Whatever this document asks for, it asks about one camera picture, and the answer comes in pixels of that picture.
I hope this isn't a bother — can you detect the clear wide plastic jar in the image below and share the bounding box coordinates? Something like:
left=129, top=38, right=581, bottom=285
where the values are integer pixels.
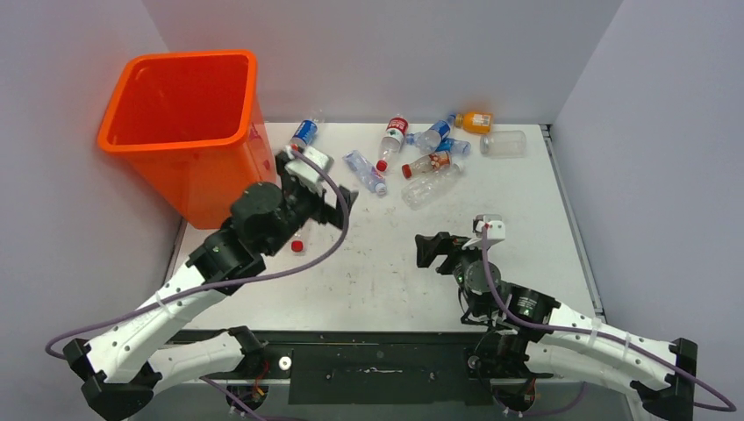
left=479, top=131, right=526, bottom=158

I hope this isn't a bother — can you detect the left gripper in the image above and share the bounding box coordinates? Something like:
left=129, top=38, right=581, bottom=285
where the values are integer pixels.
left=260, top=156, right=356, bottom=257

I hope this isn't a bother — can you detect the blue label bottle at back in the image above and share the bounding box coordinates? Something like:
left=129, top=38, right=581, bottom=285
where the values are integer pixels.
left=414, top=114, right=456, bottom=154

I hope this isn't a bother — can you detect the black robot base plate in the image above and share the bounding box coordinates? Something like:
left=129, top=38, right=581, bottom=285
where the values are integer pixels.
left=211, top=331, right=533, bottom=405

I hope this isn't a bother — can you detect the clear crushed bottle centre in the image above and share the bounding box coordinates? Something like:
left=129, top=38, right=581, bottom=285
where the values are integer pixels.
left=401, top=164, right=465, bottom=211

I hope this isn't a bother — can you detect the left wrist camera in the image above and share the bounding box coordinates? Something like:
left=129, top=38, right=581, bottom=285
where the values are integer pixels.
left=284, top=146, right=334, bottom=196

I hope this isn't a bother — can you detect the orange plastic bin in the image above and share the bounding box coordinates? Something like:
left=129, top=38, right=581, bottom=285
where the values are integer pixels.
left=97, top=49, right=276, bottom=229

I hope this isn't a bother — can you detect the light blue crushed bottle back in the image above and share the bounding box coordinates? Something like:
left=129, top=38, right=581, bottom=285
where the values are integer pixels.
left=404, top=132, right=471, bottom=156

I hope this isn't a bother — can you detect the red white label bottle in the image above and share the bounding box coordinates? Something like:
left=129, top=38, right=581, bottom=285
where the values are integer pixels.
left=376, top=115, right=409, bottom=173

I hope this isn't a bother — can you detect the orange juice bottle at back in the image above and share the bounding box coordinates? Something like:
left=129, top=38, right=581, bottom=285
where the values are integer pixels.
left=454, top=111, right=493, bottom=135

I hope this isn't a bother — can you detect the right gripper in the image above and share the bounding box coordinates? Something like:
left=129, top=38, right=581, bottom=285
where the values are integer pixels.
left=415, top=232, right=490, bottom=292

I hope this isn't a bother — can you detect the clear bottle red label red cap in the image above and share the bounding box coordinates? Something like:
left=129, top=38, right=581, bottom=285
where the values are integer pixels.
left=290, top=228, right=306, bottom=254

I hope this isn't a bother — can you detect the blue label bottle near bin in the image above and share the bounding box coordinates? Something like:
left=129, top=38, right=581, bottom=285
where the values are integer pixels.
left=290, top=109, right=325, bottom=150

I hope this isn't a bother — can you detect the crushed clear water bottle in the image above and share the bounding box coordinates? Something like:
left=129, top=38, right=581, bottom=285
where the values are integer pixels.
left=342, top=150, right=388, bottom=196

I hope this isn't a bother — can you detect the brown label red cap bottle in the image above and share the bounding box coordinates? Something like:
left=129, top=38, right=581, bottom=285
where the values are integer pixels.
left=401, top=151, right=451, bottom=180

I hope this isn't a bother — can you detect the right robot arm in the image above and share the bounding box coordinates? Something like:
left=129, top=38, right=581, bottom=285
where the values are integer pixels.
left=415, top=221, right=698, bottom=420

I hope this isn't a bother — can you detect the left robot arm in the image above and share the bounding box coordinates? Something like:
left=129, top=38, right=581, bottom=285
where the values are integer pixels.
left=63, top=146, right=357, bottom=420

